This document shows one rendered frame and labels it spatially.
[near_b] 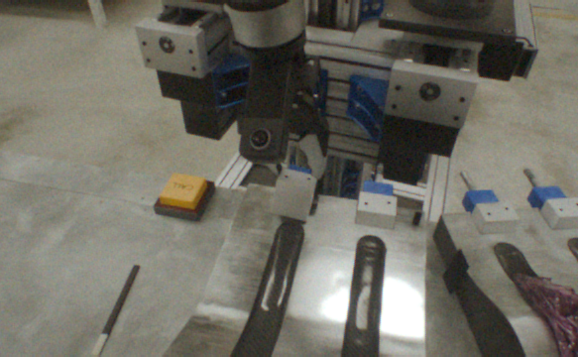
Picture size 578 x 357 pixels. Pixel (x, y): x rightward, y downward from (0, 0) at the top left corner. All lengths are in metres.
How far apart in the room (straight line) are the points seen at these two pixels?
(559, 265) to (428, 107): 0.30
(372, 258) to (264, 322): 0.16
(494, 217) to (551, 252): 0.09
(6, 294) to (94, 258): 0.12
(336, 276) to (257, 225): 0.13
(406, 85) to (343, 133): 0.28
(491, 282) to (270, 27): 0.42
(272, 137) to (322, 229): 0.20
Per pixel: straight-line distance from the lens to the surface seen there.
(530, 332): 0.56
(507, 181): 2.19
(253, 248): 0.57
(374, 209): 0.58
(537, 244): 0.70
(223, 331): 0.50
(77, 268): 0.72
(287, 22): 0.42
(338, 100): 0.94
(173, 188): 0.74
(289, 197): 0.57
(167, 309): 0.64
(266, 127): 0.43
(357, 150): 1.00
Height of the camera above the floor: 1.33
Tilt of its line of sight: 43 degrees down
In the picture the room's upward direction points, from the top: straight up
